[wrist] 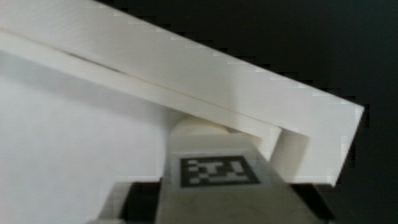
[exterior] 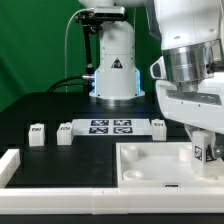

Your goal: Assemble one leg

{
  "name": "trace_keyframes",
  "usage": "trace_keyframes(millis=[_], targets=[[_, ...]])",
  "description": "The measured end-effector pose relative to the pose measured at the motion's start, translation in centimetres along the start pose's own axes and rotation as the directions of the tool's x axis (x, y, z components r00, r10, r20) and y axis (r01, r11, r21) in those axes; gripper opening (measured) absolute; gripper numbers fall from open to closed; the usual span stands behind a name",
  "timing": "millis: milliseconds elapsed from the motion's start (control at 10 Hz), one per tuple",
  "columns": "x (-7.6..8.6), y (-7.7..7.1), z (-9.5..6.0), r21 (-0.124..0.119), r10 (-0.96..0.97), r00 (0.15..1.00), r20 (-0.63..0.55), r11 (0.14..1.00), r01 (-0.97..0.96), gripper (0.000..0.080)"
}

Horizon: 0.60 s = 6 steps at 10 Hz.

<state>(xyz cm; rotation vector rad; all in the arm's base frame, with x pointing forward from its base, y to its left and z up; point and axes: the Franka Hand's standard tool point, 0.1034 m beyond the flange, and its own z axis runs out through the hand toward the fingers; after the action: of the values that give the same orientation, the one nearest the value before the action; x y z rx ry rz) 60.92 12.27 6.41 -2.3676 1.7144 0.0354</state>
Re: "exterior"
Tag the white U-shaped obstacle fence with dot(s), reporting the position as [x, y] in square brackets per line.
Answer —
[98, 201]

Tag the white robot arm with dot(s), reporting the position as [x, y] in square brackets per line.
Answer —
[190, 73]

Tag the green backdrop curtain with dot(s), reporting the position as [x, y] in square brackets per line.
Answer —
[38, 46]

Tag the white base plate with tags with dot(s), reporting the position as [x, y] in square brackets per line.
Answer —
[118, 127]

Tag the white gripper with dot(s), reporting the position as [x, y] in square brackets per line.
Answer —
[203, 108]

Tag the white square table top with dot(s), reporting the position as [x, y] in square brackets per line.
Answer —
[160, 164]

